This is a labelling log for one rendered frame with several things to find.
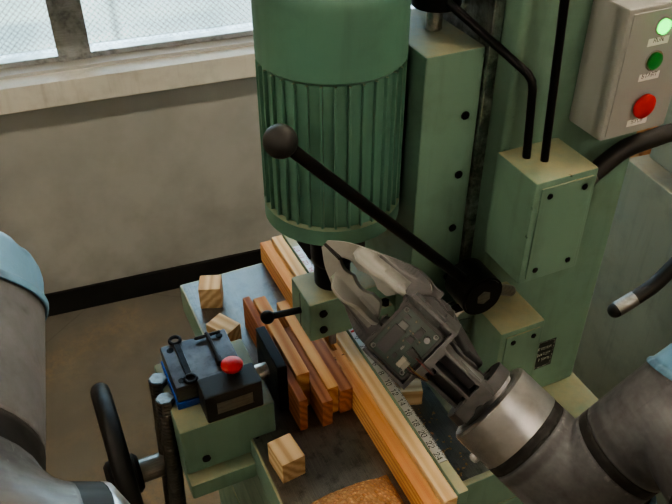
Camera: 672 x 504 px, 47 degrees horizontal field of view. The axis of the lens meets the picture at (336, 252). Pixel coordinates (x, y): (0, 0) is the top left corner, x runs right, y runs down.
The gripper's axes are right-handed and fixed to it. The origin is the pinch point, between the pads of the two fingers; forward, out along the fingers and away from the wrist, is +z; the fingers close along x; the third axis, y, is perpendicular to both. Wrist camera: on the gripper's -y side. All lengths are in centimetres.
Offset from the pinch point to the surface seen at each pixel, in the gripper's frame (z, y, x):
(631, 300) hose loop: -34, -53, -17
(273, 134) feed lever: 11.7, 3.6, -4.8
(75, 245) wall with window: 82, -151, 86
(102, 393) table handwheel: 14, -23, 42
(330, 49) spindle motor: 14.9, -3.0, -14.3
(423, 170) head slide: 1.3, -20.8, -11.1
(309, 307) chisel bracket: 0.8, -27.1, 13.3
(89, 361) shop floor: 52, -145, 108
